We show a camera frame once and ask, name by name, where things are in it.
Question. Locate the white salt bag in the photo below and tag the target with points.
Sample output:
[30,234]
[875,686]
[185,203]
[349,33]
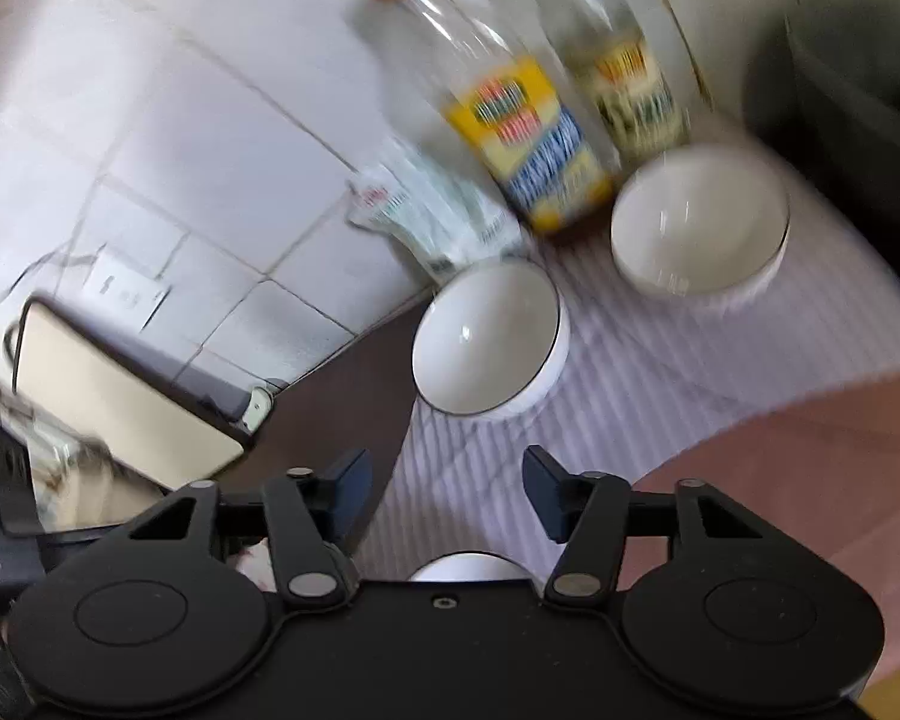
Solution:
[427,217]

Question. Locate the white ribbed bowl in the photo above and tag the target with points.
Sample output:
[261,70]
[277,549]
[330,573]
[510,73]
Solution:
[484,341]
[694,225]
[469,568]

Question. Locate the black wok with lid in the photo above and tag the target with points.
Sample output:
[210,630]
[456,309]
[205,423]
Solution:
[855,67]

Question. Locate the green label vinegar bottle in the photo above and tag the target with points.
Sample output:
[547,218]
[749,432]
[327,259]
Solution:
[622,82]

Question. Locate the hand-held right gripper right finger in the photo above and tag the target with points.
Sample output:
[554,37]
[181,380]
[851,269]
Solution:
[544,484]

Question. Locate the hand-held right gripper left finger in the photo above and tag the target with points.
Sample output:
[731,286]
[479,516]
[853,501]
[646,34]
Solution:
[351,491]

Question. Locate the yellow label oil bottle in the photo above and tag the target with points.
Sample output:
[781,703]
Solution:
[510,120]

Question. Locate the purple striped table mat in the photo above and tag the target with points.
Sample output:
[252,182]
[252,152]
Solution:
[645,405]

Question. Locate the white wall socket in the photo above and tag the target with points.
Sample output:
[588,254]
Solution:
[126,286]

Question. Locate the white cutting board dark frame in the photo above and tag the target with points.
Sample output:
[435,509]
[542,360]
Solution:
[120,397]

